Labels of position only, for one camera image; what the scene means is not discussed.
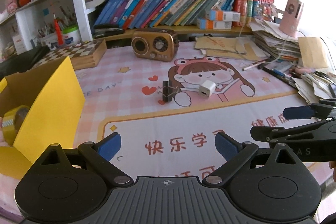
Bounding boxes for brown paper envelopes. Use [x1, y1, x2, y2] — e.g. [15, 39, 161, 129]
[195, 36, 269, 61]

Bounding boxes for orange white box lower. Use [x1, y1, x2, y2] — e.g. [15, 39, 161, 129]
[197, 18, 232, 30]

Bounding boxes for white green jar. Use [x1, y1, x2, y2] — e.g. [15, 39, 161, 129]
[62, 24, 81, 46]

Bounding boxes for person left hand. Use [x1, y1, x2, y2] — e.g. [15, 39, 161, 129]
[329, 161, 336, 175]

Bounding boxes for yellow cardboard box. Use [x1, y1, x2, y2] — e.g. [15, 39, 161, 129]
[1, 57, 85, 180]

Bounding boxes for kraft envelope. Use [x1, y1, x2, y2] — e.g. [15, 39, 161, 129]
[298, 36, 334, 69]

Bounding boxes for pink cartoon desk mat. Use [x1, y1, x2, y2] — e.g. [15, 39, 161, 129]
[0, 39, 336, 214]

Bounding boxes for orange white box upper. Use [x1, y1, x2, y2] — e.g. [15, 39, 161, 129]
[206, 10, 240, 22]

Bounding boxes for brown retro radio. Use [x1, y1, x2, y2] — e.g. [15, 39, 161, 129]
[131, 28, 179, 62]

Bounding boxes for yellow tape roll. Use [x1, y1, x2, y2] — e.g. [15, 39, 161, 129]
[2, 105, 30, 145]

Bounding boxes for stack of papers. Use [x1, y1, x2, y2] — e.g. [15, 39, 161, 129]
[249, 19, 335, 103]

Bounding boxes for white usb charger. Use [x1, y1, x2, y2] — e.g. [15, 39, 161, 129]
[198, 80, 217, 98]

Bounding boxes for pink white pen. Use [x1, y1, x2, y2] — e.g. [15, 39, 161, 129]
[242, 62, 264, 71]

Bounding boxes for pink cylinder holder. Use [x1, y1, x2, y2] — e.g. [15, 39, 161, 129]
[279, 0, 303, 38]

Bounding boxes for black electronic keyboard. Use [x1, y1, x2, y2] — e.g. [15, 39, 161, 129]
[0, 46, 50, 80]

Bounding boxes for black binder clip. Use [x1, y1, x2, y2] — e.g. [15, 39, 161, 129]
[157, 81, 181, 103]

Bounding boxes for wooden chess box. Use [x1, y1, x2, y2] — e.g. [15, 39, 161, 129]
[33, 39, 107, 71]

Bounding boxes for row of leaning books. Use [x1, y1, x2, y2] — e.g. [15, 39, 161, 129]
[93, 0, 274, 32]

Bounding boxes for orange white box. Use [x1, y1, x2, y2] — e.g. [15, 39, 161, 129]
[197, 18, 232, 30]
[206, 10, 240, 22]

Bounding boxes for pink plush pig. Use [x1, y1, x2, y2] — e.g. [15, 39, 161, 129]
[0, 117, 7, 146]

